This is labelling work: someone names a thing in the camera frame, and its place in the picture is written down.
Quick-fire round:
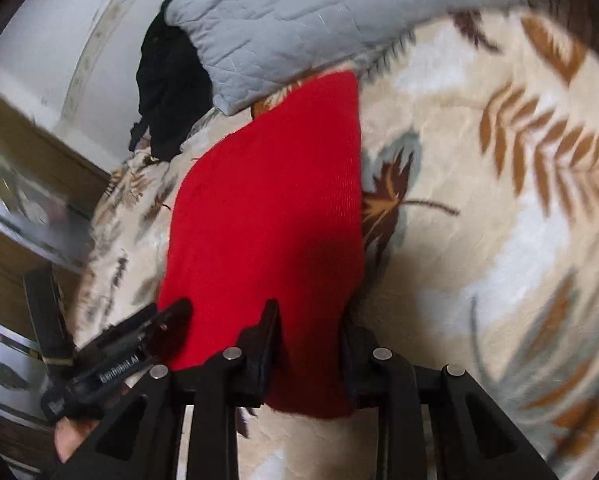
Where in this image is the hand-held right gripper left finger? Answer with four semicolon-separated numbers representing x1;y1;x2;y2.
49;299;283;480

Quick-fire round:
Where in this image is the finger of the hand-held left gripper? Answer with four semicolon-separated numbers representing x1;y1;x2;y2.
150;298;195;356

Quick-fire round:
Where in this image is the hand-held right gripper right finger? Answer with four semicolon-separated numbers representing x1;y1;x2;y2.
340;310;556;480

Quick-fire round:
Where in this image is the red and blue knit sweater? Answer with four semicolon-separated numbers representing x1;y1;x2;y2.
156;71;366;419

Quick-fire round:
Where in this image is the person's left hand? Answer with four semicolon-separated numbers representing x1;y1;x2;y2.
54;411;106;464

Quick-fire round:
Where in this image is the beige leaf print blanket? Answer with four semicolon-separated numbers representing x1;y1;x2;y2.
72;7;599;480

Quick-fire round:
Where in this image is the wooden cabinet with mirror panels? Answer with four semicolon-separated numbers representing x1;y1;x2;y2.
0;80;115;480

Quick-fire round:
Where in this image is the black cloth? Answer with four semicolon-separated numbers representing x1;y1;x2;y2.
129;0;216;162

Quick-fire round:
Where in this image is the grey quilted pillow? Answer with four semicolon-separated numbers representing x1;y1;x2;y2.
166;0;528;117

